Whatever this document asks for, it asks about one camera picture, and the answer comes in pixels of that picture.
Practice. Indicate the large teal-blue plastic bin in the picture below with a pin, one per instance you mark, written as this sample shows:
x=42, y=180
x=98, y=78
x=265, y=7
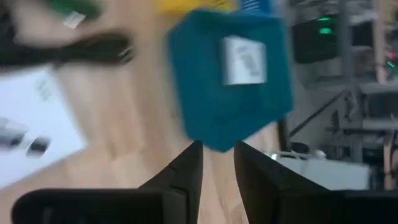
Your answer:
x=217, y=109

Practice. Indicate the white and green cardboard box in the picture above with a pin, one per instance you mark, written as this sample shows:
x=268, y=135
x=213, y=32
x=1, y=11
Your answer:
x=37, y=118

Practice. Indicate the small yellow plastic bin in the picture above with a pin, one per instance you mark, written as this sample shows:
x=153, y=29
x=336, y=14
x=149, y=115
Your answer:
x=192, y=4

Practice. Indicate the black device with green lights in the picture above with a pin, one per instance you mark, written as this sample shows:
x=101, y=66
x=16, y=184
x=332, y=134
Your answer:
x=314, y=43

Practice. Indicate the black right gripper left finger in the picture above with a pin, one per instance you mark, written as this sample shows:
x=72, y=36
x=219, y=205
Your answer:
x=183, y=180

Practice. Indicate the small blue perforated bin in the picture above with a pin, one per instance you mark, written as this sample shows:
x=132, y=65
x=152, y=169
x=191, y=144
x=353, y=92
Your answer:
x=258, y=4

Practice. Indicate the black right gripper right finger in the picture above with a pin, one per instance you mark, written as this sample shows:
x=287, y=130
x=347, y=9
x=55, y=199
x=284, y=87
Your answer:
x=264, y=180

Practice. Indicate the white background furniture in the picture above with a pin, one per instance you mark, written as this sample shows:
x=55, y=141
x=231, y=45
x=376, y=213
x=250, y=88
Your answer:
x=326, y=171

